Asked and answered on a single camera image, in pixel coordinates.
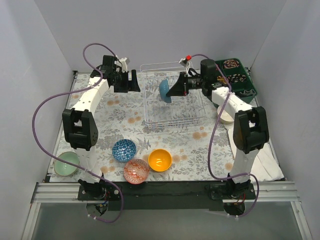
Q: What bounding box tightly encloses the green compartment tray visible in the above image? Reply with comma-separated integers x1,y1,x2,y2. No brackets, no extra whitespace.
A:
215,58,258,104

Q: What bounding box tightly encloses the aluminium frame rail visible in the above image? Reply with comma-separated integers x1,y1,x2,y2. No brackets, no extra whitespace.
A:
31,181,301,203

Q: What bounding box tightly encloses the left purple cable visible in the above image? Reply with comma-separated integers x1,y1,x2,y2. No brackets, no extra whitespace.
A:
31,43,124,225

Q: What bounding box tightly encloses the white wire dish rack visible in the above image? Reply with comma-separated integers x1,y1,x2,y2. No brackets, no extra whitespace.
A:
140,61,206,132

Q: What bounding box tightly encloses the red patterned bowl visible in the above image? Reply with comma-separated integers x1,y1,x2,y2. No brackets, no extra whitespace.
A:
123,159,150,185

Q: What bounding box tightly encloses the blue patterned bowl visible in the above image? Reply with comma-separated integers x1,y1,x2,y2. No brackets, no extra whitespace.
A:
112,139,137,163

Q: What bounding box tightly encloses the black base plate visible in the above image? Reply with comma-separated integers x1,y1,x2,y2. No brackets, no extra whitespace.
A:
77,180,256,211

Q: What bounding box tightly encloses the floral table mat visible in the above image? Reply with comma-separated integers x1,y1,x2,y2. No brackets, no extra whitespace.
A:
49,70,266,183

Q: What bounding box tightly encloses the mint green bowl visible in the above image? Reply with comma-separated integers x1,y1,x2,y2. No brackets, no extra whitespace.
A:
54,151,80,177

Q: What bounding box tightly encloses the dark blue bowl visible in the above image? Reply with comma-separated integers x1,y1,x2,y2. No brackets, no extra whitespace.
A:
159,79,172,104

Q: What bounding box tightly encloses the yellow bowl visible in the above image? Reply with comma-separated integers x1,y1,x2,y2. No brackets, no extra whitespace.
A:
148,148,173,172

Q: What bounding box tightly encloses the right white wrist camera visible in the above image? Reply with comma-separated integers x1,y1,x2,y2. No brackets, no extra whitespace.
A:
178,55,192,73

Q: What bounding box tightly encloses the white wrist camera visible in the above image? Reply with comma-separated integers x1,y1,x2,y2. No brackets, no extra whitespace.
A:
178,55,192,73
118,57,130,73

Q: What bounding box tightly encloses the white cloth towel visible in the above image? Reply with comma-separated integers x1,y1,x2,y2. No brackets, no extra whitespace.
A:
224,122,285,182

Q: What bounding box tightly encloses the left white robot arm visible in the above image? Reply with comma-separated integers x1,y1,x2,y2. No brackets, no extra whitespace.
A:
62,55,141,200

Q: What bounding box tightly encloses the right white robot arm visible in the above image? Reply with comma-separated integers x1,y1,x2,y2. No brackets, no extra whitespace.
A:
159,56,270,199

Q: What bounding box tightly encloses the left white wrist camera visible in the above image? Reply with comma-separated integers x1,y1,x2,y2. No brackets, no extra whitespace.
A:
118,57,130,73

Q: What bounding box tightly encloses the cream white bowl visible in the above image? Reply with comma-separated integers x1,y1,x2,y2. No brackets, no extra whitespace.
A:
219,110,234,125

